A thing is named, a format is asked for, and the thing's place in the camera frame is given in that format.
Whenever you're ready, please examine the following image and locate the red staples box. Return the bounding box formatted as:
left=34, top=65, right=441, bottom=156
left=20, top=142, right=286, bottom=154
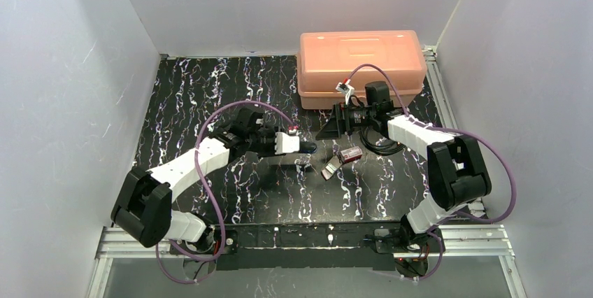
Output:
left=338, top=146, right=363, bottom=164

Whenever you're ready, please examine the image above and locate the blue stapler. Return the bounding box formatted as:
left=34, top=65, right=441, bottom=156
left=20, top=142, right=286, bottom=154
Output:
left=298, top=141, right=317, bottom=154

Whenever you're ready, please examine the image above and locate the cardboard staples tray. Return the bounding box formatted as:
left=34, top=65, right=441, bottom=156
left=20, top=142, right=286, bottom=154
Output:
left=321, top=156, right=342, bottom=180

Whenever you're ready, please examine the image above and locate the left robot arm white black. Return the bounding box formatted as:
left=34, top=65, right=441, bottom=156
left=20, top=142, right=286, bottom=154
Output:
left=110, top=107, right=299, bottom=248

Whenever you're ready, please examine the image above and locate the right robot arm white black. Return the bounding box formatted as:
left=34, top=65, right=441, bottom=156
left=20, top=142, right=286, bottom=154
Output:
left=315, top=80, right=492, bottom=248

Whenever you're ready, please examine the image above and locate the orange plastic toolbox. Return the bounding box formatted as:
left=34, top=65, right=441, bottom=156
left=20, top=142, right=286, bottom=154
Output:
left=296, top=30, right=427, bottom=110

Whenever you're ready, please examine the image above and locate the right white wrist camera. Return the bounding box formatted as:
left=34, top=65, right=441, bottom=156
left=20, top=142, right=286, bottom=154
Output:
left=336, top=78, right=355, bottom=105

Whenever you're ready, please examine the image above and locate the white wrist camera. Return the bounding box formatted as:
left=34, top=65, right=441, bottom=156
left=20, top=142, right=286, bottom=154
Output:
left=275, top=132, right=300, bottom=155
left=336, top=78, right=355, bottom=105

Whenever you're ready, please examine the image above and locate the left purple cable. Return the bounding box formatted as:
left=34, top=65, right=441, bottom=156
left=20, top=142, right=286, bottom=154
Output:
left=155, top=100, right=297, bottom=285

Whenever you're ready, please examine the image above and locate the purple cable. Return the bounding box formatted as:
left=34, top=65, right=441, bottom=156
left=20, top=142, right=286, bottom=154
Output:
left=345, top=63, right=518, bottom=283
left=155, top=100, right=297, bottom=285

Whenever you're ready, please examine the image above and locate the coiled black cable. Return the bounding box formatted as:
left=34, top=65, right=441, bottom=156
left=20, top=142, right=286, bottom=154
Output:
left=360, top=122, right=405, bottom=157

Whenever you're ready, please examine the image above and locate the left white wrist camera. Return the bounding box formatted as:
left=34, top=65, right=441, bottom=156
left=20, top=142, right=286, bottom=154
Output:
left=275, top=132, right=300, bottom=155

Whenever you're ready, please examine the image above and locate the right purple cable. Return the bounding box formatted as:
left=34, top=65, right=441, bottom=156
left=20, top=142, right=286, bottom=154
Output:
left=345, top=63, right=518, bottom=283

